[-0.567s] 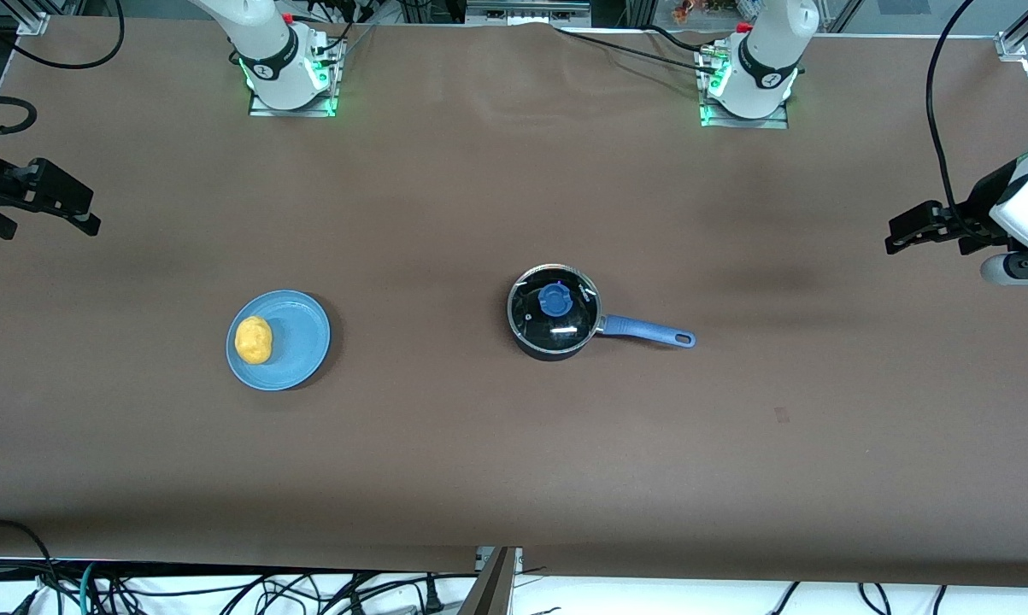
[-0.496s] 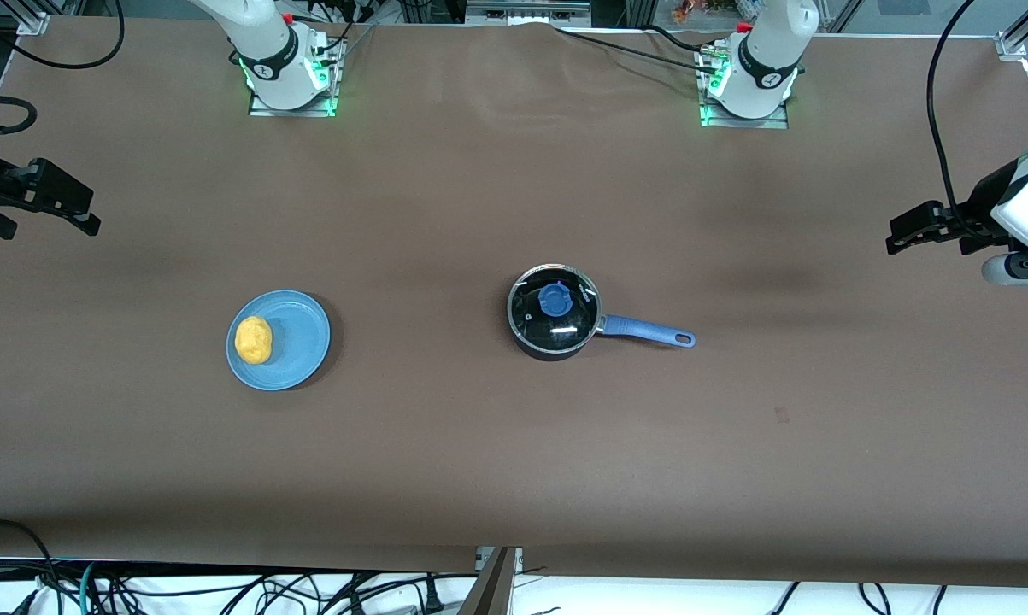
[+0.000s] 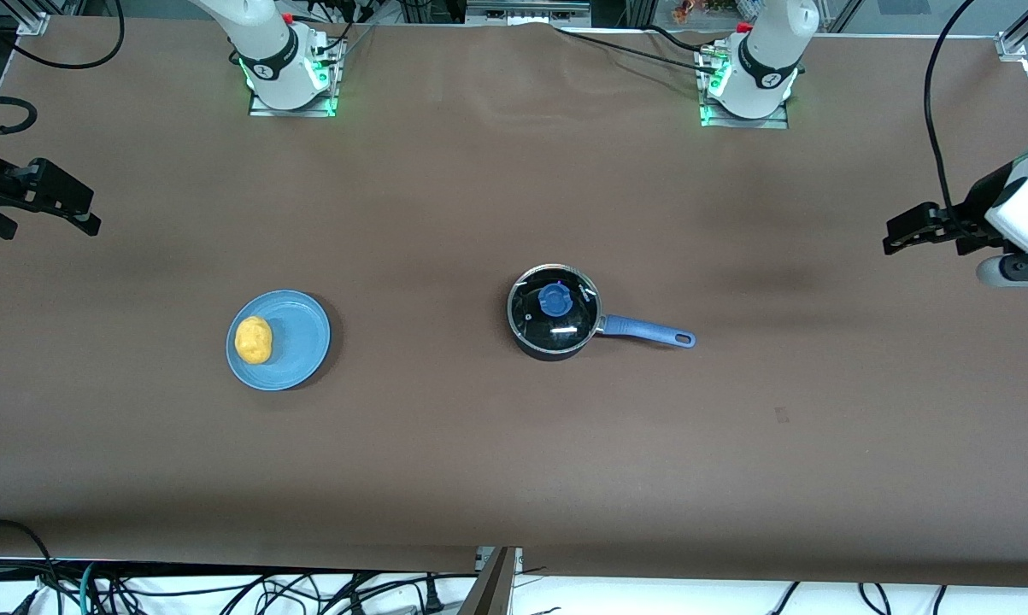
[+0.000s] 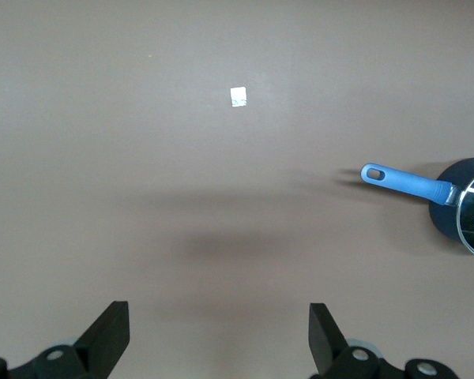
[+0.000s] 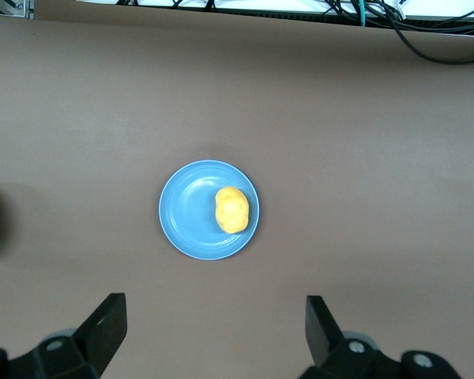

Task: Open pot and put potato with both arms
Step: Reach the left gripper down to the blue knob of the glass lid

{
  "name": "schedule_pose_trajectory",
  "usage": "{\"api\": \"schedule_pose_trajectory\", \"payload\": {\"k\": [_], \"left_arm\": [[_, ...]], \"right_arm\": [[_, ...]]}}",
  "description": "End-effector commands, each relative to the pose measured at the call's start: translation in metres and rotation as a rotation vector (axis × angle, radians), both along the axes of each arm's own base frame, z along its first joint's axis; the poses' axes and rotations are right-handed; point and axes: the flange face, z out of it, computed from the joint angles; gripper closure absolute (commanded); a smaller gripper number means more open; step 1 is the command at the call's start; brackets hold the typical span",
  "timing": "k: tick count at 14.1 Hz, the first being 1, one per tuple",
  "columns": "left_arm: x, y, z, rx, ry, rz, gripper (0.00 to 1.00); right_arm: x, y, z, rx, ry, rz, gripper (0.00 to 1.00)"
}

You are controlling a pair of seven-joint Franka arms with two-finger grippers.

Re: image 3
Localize black looping cable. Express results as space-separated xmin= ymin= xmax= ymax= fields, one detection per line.
xmin=0 ymin=0 xmax=126 ymax=71

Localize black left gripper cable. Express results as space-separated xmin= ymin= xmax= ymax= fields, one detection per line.
xmin=924 ymin=0 xmax=981 ymax=233

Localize black floor cable loop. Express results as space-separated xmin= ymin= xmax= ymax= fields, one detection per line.
xmin=0 ymin=518 xmax=63 ymax=615

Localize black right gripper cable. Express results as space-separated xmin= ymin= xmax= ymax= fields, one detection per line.
xmin=0 ymin=97 xmax=38 ymax=136

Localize yellow potato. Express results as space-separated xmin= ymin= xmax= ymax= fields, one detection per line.
xmin=234 ymin=316 xmax=274 ymax=366

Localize black cable at arm base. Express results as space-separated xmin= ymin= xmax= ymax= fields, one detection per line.
xmin=307 ymin=0 xmax=378 ymax=66

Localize grey metal rail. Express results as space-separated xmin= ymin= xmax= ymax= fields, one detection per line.
xmin=467 ymin=0 xmax=593 ymax=24

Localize black pot with blue handle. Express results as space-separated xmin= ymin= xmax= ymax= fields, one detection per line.
xmin=507 ymin=263 xmax=696 ymax=362

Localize black cable across table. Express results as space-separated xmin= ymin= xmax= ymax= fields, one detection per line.
xmin=555 ymin=24 xmax=713 ymax=73

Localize grey metal post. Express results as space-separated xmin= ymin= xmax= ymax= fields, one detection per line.
xmin=458 ymin=547 xmax=521 ymax=615

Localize teal cable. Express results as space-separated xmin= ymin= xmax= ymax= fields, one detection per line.
xmin=79 ymin=561 xmax=106 ymax=615

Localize blue round plate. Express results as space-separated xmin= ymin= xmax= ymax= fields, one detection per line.
xmin=226 ymin=290 xmax=332 ymax=392

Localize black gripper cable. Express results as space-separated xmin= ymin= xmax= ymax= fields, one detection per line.
xmin=0 ymin=97 xmax=38 ymax=136
xmin=924 ymin=0 xmax=981 ymax=233

